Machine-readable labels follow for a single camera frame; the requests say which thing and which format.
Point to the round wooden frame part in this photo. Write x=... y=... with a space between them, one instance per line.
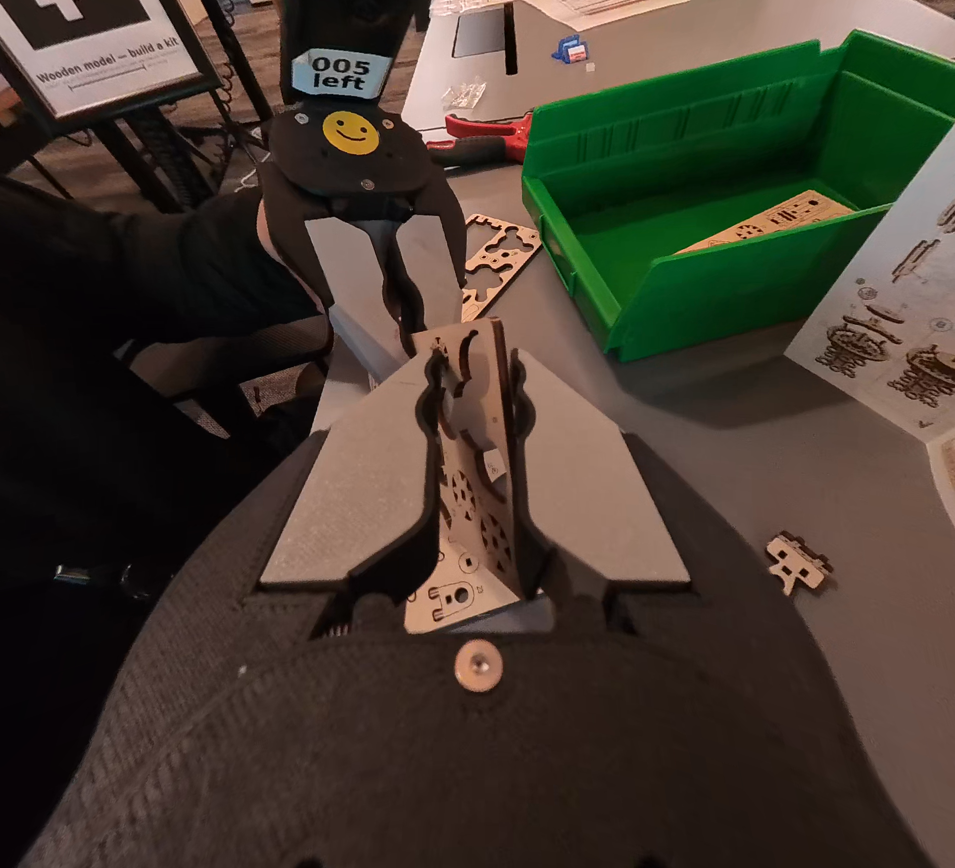
x=798 y=562

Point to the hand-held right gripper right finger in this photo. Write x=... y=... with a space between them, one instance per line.
x=604 y=502

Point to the green plastic bin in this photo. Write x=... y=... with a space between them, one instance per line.
x=671 y=211

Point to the framed marker sign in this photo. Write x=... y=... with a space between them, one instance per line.
x=82 y=10

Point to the black easel stand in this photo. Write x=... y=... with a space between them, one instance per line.
x=149 y=144

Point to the small blue holder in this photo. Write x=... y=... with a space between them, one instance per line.
x=572 y=51

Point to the folded instruction booklet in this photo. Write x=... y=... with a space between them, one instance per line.
x=888 y=301

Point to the wooden sheet with gears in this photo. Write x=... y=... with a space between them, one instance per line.
x=489 y=450

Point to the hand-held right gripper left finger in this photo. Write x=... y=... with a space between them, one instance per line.
x=351 y=502

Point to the wooden sheet with slot cutouts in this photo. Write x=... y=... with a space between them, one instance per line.
x=768 y=220

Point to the wooden sheet with blob cutouts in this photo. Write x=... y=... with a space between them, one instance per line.
x=500 y=260

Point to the red and black pliers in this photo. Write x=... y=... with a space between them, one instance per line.
x=485 y=137

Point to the person's left forearm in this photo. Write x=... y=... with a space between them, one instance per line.
x=149 y=263

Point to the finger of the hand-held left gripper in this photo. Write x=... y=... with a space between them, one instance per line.
x=343 y=271
x=436 y=271

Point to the small clear plastic bag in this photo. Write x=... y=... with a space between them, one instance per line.
x=464 y=94

